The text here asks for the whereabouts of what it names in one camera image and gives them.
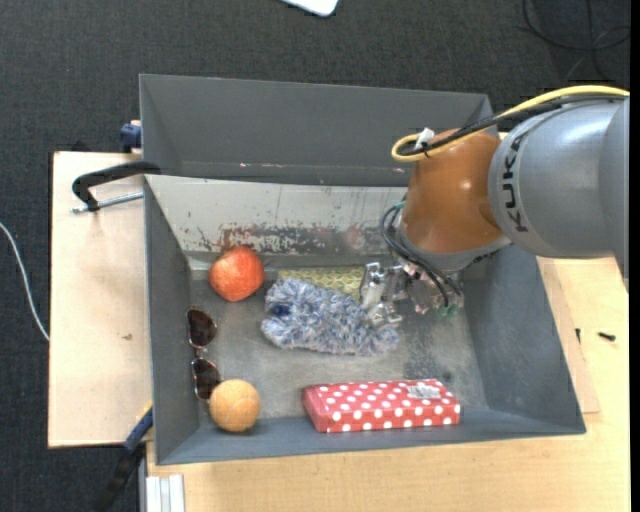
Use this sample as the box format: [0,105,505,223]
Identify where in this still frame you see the brown heart-shaped sunglasses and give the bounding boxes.
[185,306,223,402]

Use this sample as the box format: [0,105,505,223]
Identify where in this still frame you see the orange-red toy fruit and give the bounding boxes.
[208,245,266,303]

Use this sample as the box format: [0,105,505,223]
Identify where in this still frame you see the orange tennis ball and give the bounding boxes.
[208,378,262,433]

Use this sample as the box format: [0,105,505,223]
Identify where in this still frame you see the pale wood flat board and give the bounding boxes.
[47,149,154,449]

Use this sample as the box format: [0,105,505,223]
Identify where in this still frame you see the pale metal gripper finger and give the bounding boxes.
[359,262,397,308]
[366,299,404,328]

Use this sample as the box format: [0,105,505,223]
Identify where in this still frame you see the blue and white fluffy cloth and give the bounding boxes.
[259,278,401,357]

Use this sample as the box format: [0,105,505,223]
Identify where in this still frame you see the red white-dotted box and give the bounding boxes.
[301,378,462,434]

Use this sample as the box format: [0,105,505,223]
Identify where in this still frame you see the yellow-green patterned sponge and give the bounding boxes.
[277,266,368,301]

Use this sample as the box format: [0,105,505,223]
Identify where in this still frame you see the grey metal bin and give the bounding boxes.
[138,73,587,466]

